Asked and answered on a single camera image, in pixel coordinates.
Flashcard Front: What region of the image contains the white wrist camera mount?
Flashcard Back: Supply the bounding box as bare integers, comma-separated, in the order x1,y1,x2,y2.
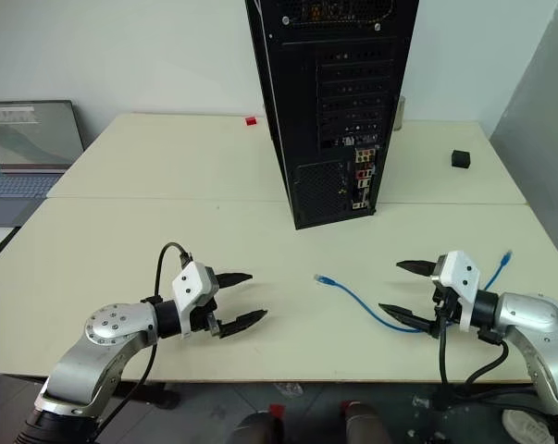
437,250,483,332
170,261,219,339

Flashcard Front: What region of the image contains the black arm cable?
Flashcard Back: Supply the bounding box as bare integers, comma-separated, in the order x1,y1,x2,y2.
93,241,194,440
433,314,539,413

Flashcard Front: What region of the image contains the metal cylindrical cup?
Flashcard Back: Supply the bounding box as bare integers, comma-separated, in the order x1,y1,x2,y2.
393,95,407,132

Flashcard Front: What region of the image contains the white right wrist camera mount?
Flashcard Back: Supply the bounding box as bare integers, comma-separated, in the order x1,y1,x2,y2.
437,250,483,332

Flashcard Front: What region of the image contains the white shoe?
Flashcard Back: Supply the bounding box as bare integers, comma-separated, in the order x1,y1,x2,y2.
501,408,558,444

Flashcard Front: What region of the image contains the black computer tower case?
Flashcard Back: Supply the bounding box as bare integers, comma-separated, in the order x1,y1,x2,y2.
243,0,421,231

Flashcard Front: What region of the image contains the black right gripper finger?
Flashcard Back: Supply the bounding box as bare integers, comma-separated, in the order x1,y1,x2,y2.
394,259,440,279
378,302,440,337

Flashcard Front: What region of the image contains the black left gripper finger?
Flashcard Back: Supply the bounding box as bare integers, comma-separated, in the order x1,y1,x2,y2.
218,308,267,341
216,272,254,290

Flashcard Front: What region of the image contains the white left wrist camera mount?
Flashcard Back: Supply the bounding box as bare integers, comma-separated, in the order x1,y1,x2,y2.
170,261,219,339

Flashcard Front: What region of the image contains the grey partition panel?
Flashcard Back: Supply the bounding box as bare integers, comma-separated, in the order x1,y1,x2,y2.
487,17,558,300

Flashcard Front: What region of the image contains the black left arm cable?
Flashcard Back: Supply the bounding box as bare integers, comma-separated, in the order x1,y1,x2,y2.
93,241,194,440

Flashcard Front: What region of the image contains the small black cube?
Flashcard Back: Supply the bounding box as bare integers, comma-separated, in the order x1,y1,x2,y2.
450,148,473,170

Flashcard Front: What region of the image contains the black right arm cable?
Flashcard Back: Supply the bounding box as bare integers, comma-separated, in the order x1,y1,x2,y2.
433,314,539,413

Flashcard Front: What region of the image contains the dark rounded shape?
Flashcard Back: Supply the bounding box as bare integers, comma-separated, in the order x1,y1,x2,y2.
340,401,391,444
230,404,285,444

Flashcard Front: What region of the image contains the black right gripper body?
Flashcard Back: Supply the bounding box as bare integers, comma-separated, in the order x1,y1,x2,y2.
428,276,465,339

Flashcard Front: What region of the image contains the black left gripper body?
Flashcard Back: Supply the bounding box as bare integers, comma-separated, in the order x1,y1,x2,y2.
188,294,224,338

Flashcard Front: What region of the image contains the blue ethernet cable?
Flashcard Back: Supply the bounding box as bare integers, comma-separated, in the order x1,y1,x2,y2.
313,250,515,334

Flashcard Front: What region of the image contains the grey open laptop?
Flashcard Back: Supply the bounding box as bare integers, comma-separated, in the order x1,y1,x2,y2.
0,99,87,228

